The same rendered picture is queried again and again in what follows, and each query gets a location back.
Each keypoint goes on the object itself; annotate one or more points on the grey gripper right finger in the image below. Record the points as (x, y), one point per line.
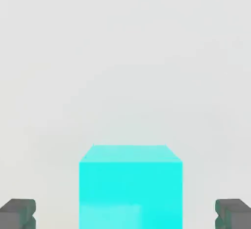
(235, 215)

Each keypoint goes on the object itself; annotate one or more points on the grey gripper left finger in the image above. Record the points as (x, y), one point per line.
(15, 215)

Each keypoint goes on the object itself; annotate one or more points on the small cyan cube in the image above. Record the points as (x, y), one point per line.
(130, 184)

